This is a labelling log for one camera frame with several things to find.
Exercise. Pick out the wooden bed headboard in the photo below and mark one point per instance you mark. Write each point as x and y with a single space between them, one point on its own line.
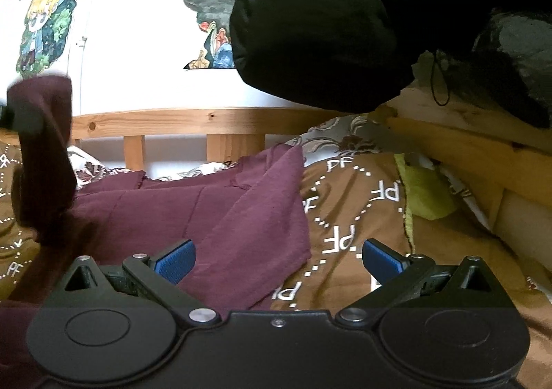
507 161

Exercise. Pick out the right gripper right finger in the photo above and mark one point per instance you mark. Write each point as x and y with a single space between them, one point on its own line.
471 284

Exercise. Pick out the anime character wall poster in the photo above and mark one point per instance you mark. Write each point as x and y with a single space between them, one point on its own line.
43 41

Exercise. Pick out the black puffer jacket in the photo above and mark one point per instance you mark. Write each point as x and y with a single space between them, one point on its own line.
354 55

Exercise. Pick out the brown PF patterned duvet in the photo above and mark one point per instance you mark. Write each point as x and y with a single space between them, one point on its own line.
345 200

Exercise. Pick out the yellow green cloth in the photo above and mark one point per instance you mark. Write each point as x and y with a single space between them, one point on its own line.
427 193

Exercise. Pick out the maroon long sleeve shirt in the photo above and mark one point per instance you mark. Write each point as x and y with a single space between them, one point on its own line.
247 223

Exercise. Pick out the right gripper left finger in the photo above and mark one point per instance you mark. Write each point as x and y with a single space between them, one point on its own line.
139 277

